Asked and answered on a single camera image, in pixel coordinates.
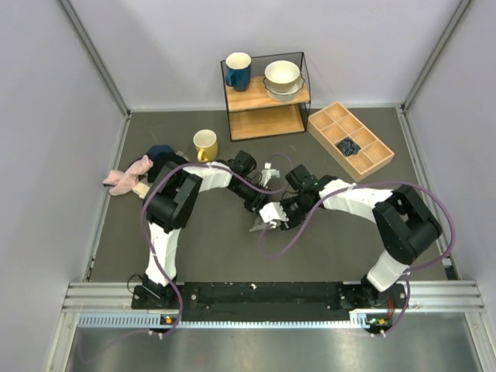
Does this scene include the yellow mug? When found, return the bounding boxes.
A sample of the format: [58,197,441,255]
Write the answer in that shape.
[193,129,219,163]

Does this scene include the blue mug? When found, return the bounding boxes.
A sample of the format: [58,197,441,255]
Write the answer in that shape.
[225,52,252,91]

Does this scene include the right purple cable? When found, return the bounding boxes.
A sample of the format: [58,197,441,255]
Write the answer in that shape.
[257,153,457,337]

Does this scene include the grey slotted cable duct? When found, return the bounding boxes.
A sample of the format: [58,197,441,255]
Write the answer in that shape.
[77,312,370,330]

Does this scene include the cream bowl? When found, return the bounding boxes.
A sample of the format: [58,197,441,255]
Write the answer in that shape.
[264,60,301,91]

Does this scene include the beige cloth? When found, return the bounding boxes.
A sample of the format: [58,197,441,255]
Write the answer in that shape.
[132,182,150,199]

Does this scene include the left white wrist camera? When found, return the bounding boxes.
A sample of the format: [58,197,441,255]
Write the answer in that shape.
[259,162,281,189]

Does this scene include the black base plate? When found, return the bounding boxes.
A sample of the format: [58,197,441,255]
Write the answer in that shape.
[132,282,406,322]

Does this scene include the grey underwear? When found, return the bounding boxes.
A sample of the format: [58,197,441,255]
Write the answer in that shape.
[249,217,271,233]

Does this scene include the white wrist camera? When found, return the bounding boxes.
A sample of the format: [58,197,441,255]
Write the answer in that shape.
[259,162,281,189]
[259,202,289,229]

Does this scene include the rolled dark blue underwear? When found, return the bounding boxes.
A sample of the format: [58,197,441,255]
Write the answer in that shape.
[336,137,361,157]

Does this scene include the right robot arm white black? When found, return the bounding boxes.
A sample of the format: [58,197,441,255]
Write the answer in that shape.
[276,165,443,307]

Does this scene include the dark blue cloth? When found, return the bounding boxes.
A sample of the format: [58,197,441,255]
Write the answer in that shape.
[146,144,176,161]

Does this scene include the pink cloth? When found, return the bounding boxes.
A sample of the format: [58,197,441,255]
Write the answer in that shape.
[102,155,153,196]

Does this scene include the black wire wooden shelf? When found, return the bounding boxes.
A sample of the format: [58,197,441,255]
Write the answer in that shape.
[223,51,312,141]

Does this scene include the white scalloped bowl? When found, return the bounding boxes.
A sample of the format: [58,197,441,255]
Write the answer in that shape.
[263,75,305,102]

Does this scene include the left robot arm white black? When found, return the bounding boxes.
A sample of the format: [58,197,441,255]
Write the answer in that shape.
[141,151,281,308]

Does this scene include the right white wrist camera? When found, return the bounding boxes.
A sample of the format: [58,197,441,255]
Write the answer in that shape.
[259,202,289,229]

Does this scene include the black cloth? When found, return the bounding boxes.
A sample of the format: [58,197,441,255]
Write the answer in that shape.
[147,153,188,184]

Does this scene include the wooden compartment tray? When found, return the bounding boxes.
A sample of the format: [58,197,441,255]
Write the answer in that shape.
[308,102,394,181]

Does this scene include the aluminium frame rail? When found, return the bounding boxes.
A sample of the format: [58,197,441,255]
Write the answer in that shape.
[62,281,484,313]

